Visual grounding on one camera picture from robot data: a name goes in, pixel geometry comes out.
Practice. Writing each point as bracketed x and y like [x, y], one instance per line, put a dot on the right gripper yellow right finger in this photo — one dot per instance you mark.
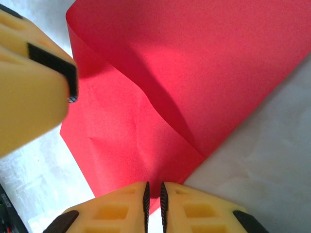
[199, 213]

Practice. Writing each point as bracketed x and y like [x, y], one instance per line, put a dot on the red paper sheet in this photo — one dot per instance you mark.
[194, 60]

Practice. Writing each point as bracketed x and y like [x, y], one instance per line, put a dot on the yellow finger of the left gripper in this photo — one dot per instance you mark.
[36, 36]
[29, 102]

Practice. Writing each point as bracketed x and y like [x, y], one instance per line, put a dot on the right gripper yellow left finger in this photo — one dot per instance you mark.
[109, 213]

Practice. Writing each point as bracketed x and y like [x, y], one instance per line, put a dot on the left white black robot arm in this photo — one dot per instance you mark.
[7, 218]

